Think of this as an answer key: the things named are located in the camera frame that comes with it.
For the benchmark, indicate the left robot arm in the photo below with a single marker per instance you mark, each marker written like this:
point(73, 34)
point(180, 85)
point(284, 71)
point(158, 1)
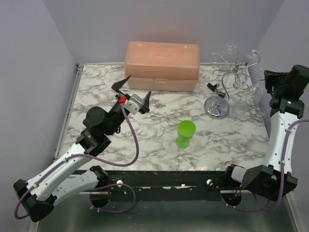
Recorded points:
point(38, 196)

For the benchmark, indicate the pink plastic storage box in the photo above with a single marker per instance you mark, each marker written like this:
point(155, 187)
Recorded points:
point(162, 66)

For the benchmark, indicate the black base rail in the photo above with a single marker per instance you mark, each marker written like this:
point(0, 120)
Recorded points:
point(163, 186)

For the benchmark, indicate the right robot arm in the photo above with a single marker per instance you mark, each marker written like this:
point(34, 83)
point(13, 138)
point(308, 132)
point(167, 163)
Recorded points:
point(273, 178)

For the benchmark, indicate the clear stemmed wine glass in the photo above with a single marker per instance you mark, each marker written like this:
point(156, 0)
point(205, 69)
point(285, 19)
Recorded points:
point(254, 57)

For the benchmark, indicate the black corkscrew tool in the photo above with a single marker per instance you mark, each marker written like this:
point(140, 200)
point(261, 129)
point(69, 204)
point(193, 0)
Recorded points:
point(215, 90)

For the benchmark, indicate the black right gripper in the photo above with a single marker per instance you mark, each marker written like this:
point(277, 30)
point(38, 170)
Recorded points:
point(270, 77)

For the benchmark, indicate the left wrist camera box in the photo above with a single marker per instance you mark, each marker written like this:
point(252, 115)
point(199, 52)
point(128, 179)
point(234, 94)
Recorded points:
point(133, 105)

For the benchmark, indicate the aluminium table frame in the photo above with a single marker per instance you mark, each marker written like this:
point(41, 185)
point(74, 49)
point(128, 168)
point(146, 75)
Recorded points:
point(79, 72)

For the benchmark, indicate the green plastic goblet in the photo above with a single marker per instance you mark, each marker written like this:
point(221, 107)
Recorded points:
point(186, 130)

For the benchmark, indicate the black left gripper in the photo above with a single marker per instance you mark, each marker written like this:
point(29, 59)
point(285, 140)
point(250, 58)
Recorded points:
point(117, 86)

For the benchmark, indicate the tall clear wine glass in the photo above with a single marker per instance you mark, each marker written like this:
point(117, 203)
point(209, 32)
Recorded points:
point(229, 57)

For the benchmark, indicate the chrome wire wine glass rack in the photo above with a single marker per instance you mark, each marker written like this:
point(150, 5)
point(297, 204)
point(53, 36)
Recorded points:
point(227, 82)

